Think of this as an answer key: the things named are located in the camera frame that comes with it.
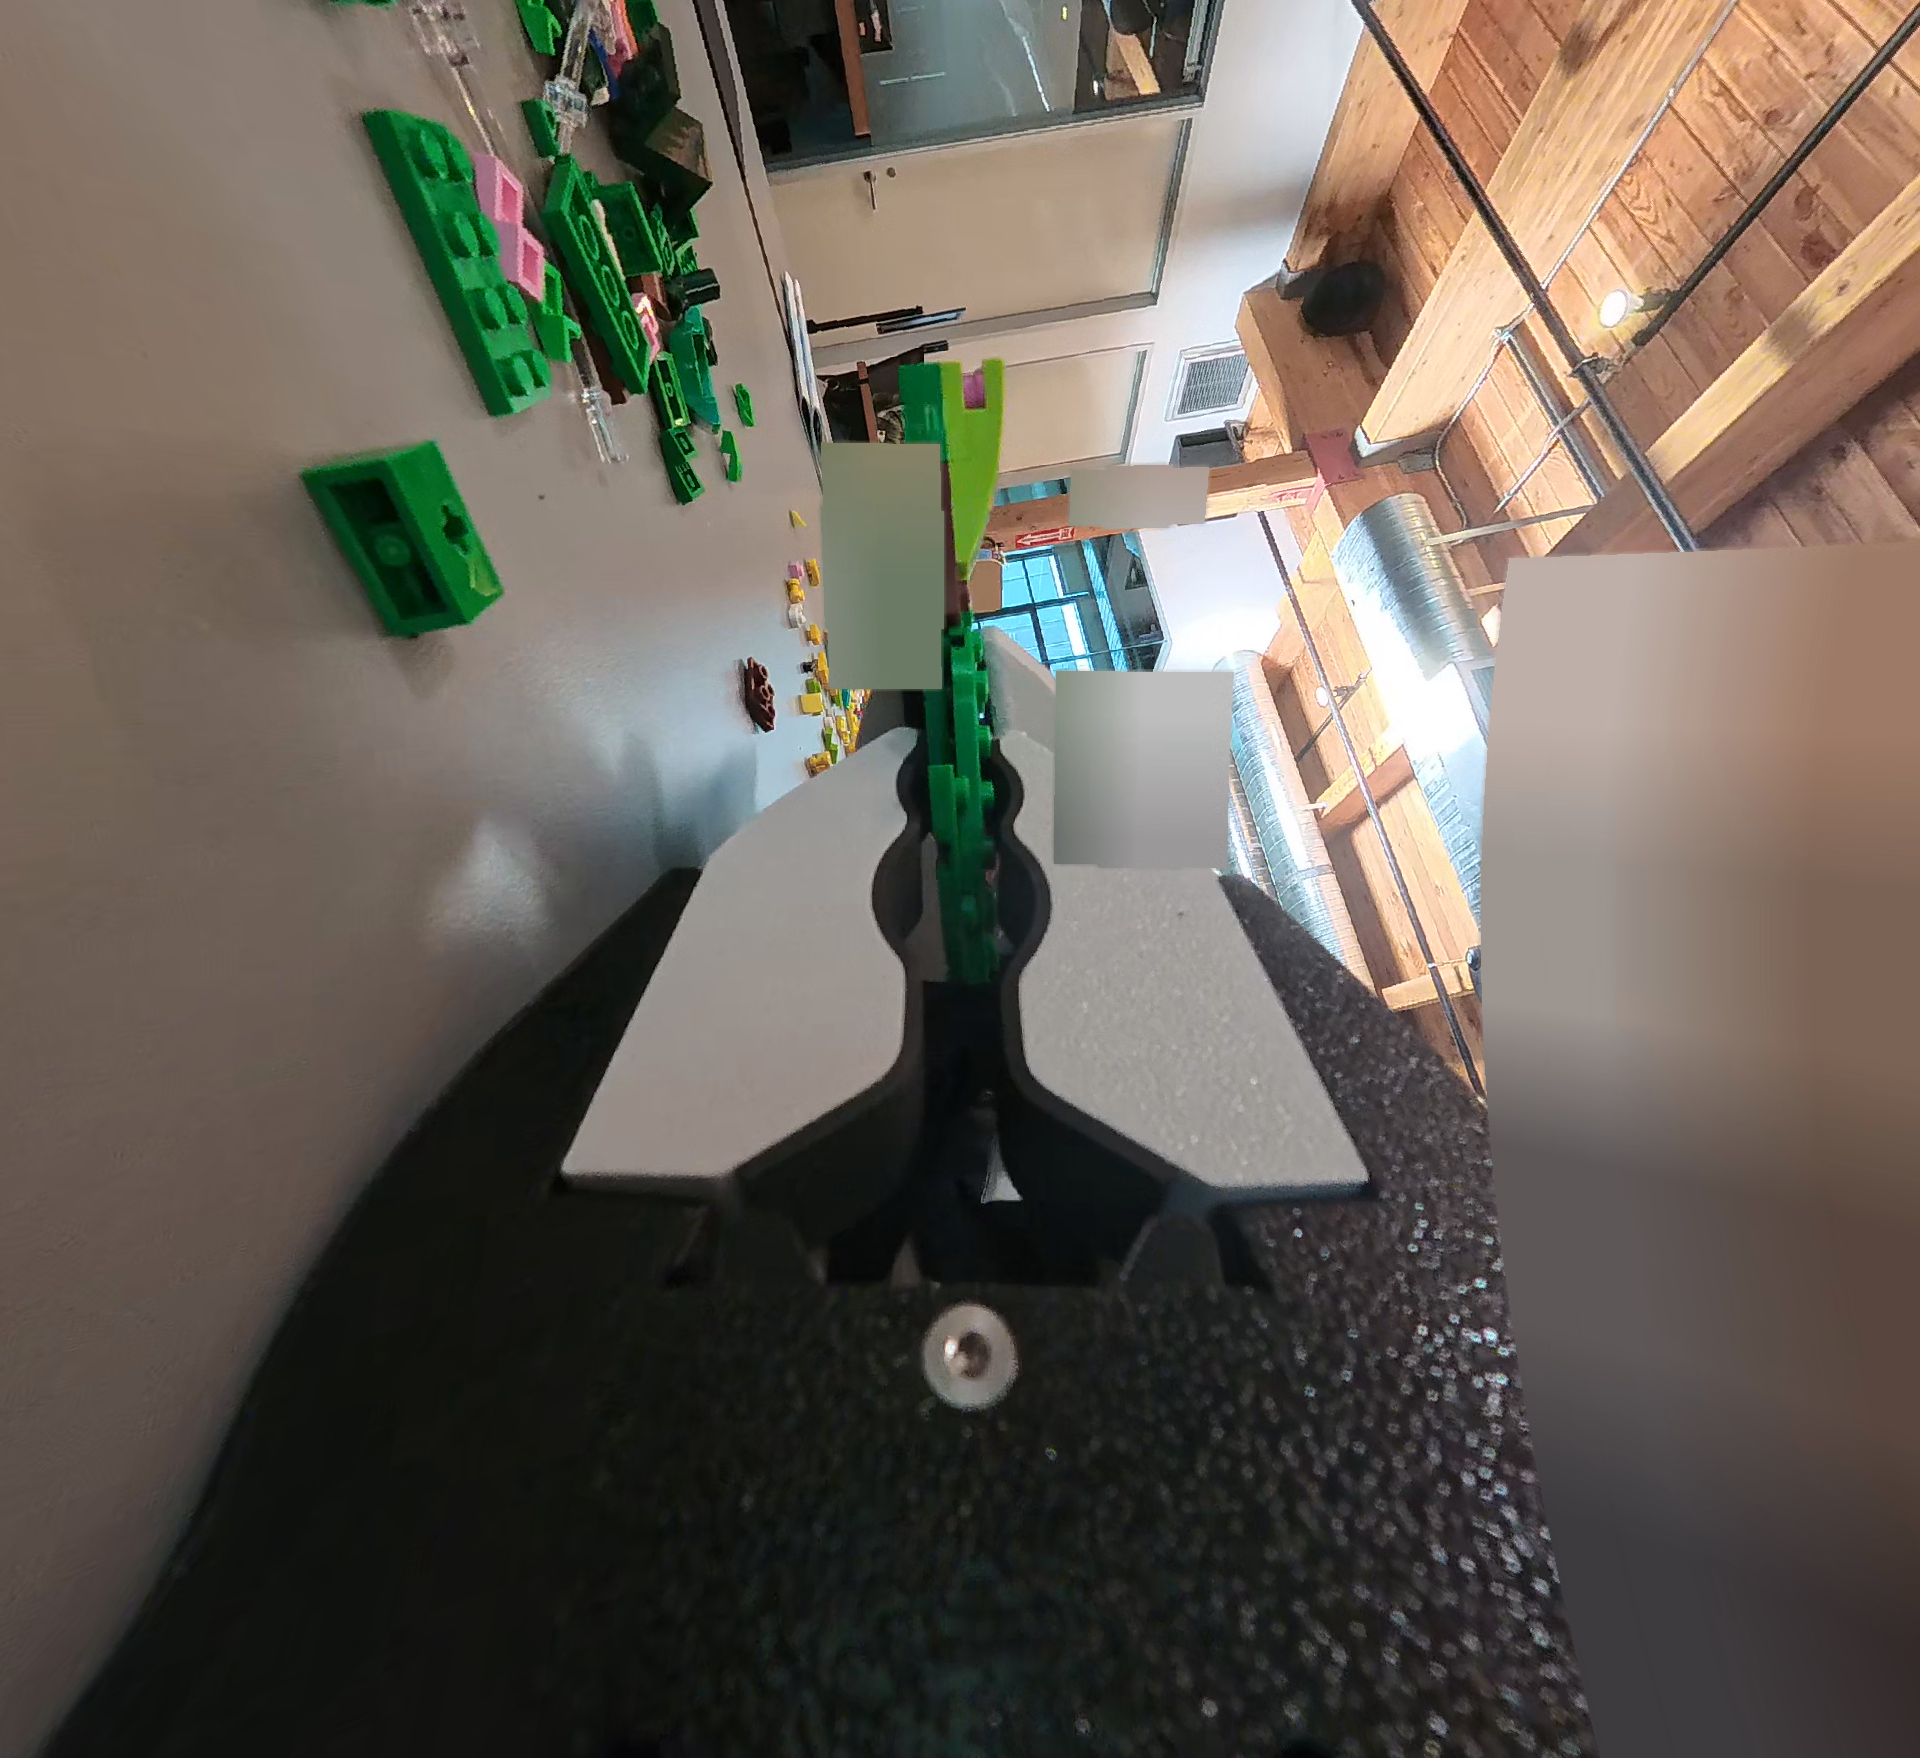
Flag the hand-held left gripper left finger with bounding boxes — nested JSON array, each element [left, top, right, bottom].
[[556, 736, 940, 1252]]

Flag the large silver ventilation duct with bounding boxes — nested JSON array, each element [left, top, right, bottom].
[[1318, 491, 1504, 828]]

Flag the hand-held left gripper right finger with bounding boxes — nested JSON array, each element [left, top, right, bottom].
[[978, 741, 1374, 1252]]

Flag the cluster of green lego parts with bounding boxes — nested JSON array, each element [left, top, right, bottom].
[[257, 0, 751, 505]]

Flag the green holed lego brick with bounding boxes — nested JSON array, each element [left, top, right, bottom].
[[305, 441, 507, 636]]

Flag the green lego plate assembly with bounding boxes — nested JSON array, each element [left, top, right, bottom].
[[903, 357, 1015, 997]]

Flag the small colourful lego pieces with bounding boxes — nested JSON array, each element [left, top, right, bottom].
[[777, 515, 873, 775]]

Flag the white vent grille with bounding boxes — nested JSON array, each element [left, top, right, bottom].
[[1165, 344, 1252, 430]]

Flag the ribbed silver ventilation duct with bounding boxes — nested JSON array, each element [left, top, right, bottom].
[[1210, 644, 1368, 997]]

